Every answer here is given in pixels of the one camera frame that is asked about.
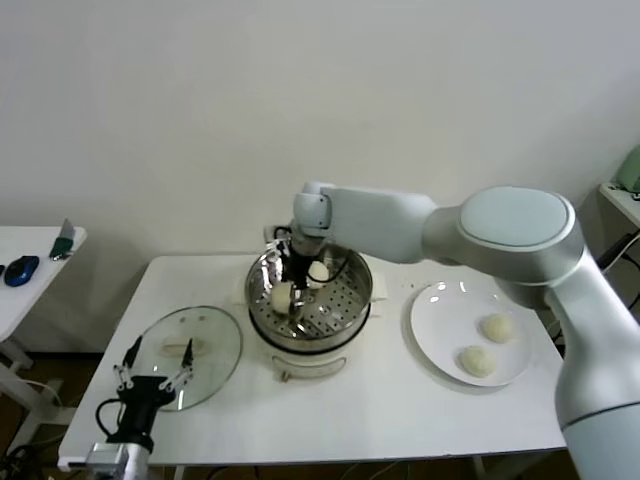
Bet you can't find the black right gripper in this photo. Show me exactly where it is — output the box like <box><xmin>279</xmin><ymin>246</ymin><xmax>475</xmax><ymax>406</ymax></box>
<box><xmin>285</xmin><ymin>247</ymin><xmax>314</xmax><ymax>324</ymax></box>

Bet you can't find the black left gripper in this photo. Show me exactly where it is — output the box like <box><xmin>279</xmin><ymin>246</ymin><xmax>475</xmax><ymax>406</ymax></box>
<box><xmin>112</xmin><ymin>335</ymin><xmax>195</xmax><ymax>442</ymax></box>

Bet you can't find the round glass pot lid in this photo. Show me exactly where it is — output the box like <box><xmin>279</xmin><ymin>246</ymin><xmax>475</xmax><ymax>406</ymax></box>
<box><xmin>127</xmin><ymin>305</ymin><xmax>245</xmax><ymax>412</ymax></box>

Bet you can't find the perforated steel steamer basket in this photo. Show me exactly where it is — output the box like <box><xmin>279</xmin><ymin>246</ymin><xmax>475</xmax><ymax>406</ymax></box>
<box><xmin>230</xmin><ymin>239</ymin><xmax>390</xmax><ymax>351</ymax></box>

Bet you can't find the large white plate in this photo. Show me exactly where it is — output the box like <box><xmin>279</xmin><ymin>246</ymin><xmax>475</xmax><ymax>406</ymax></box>
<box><xmin>402</xmin><ymin>282</ymin><xmax>532</xmax><ymax>389</ymax></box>

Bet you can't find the blue computer mouse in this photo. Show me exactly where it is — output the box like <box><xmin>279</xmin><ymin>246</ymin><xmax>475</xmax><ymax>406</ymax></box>
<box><xmin>5</xmin><ymin>255</ymin><xmax>41</xmax><ymax>288</ymax></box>

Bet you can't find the white side table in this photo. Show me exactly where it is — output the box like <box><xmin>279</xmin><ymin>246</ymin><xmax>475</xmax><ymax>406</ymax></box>
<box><xmin>0</xmin><ymin>226</ymin><xmax>90</xmax><ymax>416</ymax></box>

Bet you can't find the black power adapter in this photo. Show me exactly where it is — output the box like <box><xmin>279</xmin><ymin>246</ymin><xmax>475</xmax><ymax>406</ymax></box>
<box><xmin>598</xmin><ymin>232</ymin><xmax>635</xmax><ymax>271</ymax></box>

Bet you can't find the white shelf stand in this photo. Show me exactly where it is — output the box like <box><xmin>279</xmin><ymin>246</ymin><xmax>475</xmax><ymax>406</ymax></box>
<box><xmin>599</xmin><ymin>182</ymin><xmax>640</xmax><ymax>326</ymax></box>

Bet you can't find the pale green appliance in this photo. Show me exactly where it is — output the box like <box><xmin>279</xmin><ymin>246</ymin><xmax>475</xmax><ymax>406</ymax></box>
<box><xmin>613</xmin><ymin>145</ymin><xmax>640</xmax><ymax>194</ymax></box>

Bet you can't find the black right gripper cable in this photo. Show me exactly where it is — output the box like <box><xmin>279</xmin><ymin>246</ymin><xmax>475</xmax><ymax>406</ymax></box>
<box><xmin>310</xmin><ymin>243</ymin><xmax>354</xmax><ymax>289</ymax></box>

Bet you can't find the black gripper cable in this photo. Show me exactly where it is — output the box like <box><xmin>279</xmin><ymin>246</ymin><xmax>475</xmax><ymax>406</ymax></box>
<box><xmin>96</xmin><ymin>398</ymin><xmax>126</xmax><ymax>444</ymax></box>
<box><xmin>310</xmin><ymin>243</ymin><xmax>354</xmax><ymax>289</ymax></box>

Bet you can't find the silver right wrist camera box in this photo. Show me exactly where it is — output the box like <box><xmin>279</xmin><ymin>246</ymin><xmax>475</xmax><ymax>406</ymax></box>
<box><xmin>263</xmin><ymin>225</ymin><xmax>294</xmax><ymax>251</ymax></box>

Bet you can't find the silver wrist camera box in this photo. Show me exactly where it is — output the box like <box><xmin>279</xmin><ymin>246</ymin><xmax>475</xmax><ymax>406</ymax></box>
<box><xmin>85</xmin><ymin>441</ymin><xmax>127</xmax><ymax>470</ymax></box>
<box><xmin>263</xmin><ymin>225</ymin><xmax>294</xmax><ymax>251</ymax></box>

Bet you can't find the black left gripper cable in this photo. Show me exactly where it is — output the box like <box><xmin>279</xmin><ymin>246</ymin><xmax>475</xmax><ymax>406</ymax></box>
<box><xmin>96</xmin><ymin>398</ymin><xmax>126</xmax><ymax>444</ymax></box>

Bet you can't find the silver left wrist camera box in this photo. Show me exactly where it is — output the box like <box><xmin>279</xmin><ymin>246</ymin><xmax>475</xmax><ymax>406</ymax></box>
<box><xmin>85</xmin><ymin>441</ymin><xmax>127</xmax><ymax>470</ymax></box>

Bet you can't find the green handled scraper tool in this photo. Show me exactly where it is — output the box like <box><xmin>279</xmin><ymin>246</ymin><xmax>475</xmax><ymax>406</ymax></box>
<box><xmin>51</xmin><ymin>218</ymin><xmax>77</xmax><ymax>263</ymax></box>

